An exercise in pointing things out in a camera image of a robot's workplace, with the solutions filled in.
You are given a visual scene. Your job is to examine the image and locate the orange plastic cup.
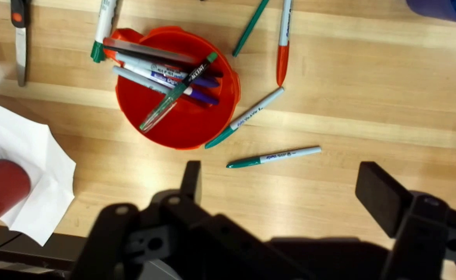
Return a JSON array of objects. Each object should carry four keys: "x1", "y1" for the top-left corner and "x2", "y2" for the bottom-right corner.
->
[{"x1": 103, "y1": 25, "x2": 242, "y2": 152}]

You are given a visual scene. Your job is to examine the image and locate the black orange scissors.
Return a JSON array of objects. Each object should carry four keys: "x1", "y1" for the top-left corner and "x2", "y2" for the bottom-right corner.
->
[{"x1": 10, "y1": 0, "x2": 33, "y2": 88}]

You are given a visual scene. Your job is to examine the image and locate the grey marker purple cap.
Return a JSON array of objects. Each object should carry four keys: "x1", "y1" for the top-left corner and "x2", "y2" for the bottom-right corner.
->
[
  {"x1": 115, "y1": 51, "x2": 221, "y2": 90},
  {"x1": 114, "y1": 64, "x2": 221, "y2": 109}
]

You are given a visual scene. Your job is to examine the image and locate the white marker green cap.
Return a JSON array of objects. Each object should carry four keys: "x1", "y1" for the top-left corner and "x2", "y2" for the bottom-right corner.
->
[{"x1": 89, "y1": 0, "x2": 122, "y2": 65}]

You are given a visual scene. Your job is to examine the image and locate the blue plastic cup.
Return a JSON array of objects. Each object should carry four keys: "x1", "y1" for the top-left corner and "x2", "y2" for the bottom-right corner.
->
[{"x1": 405, "y1": 0, "x2": 456, "y2": 28}]

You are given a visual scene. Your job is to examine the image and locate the white paper sheet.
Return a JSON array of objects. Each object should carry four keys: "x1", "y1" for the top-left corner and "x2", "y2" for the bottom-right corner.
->
[{"x1": 0, "y1": 60, "x2": 78, "y2": 249}]

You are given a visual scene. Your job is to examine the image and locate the grey marker orange cap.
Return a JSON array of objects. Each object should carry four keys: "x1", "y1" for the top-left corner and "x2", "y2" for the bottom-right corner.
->
[{"x1": 276, "y1": 0, "x2": 296, "y2": 87}]

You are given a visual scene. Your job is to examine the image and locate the grey marker green cap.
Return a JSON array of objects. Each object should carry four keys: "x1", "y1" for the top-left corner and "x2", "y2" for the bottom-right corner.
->
[
  {"x1": 226, "y1": 144, "x2": 324, "y2": 171},
  {"x1": 204, "y1": 85, "x2": 287, "y2": 151}
]

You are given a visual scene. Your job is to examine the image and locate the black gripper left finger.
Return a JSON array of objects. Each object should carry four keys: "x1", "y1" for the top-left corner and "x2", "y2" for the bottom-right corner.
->
[{"x1": 179, "y1": 158, "x2": 204, "y2": 208}]

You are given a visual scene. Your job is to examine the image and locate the black green marker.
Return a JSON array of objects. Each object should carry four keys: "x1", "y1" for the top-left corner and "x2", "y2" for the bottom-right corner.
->
[{"x1": 139, "y1": 51, "x2": 220, "y2": 134}]

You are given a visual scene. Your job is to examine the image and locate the grey marker dark red cap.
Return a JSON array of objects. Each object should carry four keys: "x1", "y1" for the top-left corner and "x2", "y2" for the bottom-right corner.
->
[{"x1": 101, "y1": 36, "x2": 224, "y2": 79}]

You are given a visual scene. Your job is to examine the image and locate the thin green pen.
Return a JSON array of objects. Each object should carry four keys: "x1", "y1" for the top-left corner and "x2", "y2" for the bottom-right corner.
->
[{"x1": 231, "y1": 0, "x2": 271, "y2": 57}]

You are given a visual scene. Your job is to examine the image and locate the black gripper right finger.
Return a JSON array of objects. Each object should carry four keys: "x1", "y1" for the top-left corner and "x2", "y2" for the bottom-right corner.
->
[{"x1": 355, "y1": 160, "x2": 416, "y2": 238}]

